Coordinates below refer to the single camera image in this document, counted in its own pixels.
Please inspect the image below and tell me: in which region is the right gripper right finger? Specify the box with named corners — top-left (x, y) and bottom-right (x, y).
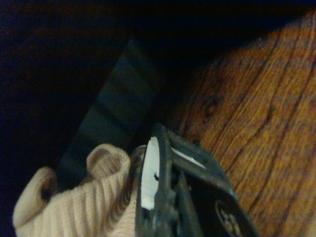
top-left (167, 127), bottom-right (239, 201)

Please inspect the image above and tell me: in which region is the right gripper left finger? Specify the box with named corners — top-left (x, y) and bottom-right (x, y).
top-left (134, 122), bottom-right (175, 237)

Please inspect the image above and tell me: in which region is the beige shoe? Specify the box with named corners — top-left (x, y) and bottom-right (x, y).
top-left (12, 144), bottom-right (146, 237)

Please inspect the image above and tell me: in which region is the brown shoe rack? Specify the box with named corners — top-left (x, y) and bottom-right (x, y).
top-left (0, 0), bottom-right (316, 237)

